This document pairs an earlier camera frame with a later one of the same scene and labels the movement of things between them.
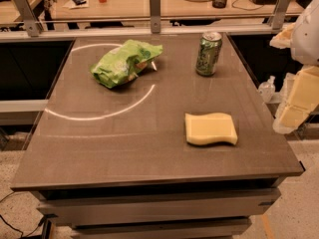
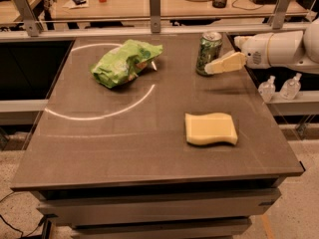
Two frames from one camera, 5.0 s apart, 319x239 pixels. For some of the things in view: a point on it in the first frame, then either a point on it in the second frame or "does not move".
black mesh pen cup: x=219 y=0 does not move
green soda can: x=208 y=53 does not move
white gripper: x=307 y=37 to x=255 y=52
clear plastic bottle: x=267 y=89 does not move
